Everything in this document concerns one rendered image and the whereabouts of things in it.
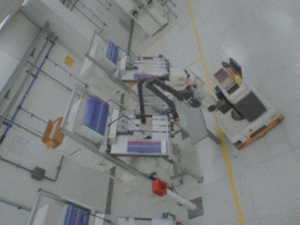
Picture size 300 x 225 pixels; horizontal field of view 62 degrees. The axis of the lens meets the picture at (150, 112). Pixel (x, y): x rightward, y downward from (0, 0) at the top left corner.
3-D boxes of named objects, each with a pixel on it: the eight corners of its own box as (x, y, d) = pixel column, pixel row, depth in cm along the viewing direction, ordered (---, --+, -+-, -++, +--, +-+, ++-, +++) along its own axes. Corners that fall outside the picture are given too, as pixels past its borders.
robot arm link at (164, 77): (136, 80, 289) (135, 76, 297) (137, 90, 297) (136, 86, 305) (174, 75, 294) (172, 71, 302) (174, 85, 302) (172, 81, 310)
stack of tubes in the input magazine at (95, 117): (109, 106, 341) (93, 95, 327) (104, 135, 305) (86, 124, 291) (103, 110, 347) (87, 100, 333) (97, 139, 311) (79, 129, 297)
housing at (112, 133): (119, 116, 358) (118, 109, 348) (115, 144, 323) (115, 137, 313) (113, 116, 357) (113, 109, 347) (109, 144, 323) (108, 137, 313)
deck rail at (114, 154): (168, 156, 312) (169, 153, 308) (168, 157, 311) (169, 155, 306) (110, 154, 311) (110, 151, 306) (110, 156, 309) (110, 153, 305)
